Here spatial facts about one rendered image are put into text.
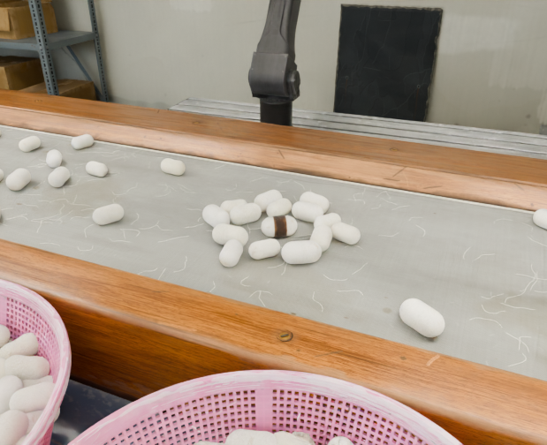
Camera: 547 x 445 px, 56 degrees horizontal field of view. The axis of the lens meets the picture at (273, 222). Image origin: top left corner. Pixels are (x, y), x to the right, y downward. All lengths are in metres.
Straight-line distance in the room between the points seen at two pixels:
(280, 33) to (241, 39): 1.80
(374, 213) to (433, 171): 0.11
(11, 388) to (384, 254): 0.34
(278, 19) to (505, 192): 0.52
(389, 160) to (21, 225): 0.44
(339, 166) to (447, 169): 0.13
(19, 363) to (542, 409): 0.35
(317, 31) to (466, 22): 0.66
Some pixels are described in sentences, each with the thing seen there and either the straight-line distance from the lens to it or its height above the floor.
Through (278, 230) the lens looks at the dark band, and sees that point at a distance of 0.53.
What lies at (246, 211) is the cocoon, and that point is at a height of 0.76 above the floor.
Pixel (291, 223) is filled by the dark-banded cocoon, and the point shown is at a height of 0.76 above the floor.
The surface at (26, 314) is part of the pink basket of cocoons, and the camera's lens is 0.46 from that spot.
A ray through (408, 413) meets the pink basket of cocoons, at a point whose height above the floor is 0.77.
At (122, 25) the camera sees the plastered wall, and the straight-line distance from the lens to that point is 3.12.
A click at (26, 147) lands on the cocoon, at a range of 0.83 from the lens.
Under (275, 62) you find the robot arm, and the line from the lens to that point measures 0.96.
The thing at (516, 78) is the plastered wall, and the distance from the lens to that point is 2.56.
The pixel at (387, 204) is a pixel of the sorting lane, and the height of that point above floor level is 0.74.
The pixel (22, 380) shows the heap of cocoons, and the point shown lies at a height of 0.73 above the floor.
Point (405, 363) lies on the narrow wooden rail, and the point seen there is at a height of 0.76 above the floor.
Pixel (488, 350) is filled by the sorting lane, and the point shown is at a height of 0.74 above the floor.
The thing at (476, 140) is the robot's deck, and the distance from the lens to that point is 1.09.
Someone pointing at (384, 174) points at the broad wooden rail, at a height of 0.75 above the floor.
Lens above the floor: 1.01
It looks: 29 degrees down
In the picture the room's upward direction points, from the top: straight up
